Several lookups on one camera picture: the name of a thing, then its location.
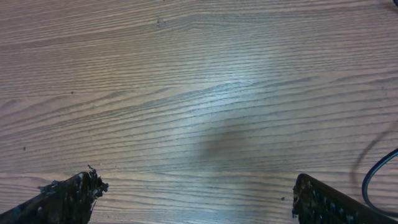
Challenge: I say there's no black USB cable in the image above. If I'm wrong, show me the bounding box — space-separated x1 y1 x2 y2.
361 147 398 218

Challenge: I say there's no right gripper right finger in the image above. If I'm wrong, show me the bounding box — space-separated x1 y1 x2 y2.
292 174 397 224

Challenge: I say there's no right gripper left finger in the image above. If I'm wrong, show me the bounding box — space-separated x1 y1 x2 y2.
1 166 109 224

